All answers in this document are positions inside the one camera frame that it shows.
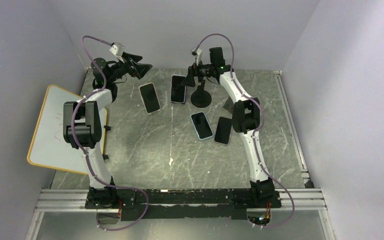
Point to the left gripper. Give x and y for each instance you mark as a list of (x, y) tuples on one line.
[(130, 61)]

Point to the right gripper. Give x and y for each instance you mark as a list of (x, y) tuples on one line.
[(193, 70)]

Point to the phone with lilac case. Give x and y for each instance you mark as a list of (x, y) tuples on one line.
[(177, 90)]

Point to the phone with beige case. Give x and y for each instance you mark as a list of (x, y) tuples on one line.
[(149, 98)]

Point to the phone with light blue case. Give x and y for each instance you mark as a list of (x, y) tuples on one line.
[(201, 126)]

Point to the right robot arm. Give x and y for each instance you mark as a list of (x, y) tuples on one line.
[(247, 119)]

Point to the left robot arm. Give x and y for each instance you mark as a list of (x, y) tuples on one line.
[(83, 130)]

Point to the black round base phone stand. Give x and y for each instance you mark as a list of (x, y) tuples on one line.
[(201, 98)]

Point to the dark wooden phone stand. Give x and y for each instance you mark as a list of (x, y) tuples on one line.
[(229, 105)]

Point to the black phone without case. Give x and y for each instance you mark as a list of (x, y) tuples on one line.
[(223, 131)]

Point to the small black clip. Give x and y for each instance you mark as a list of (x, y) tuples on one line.
[(105, 130)]

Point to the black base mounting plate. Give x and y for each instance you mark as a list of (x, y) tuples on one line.
[(181, 203)]

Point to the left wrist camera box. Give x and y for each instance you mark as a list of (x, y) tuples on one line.
[(117, 49)]

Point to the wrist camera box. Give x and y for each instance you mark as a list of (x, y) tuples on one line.
[(117, 49), (197, 53)]

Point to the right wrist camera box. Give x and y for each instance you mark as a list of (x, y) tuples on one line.
[(197, 53)]

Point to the whiteboard with yellow frame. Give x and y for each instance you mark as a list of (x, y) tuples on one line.
[(48, 148)]

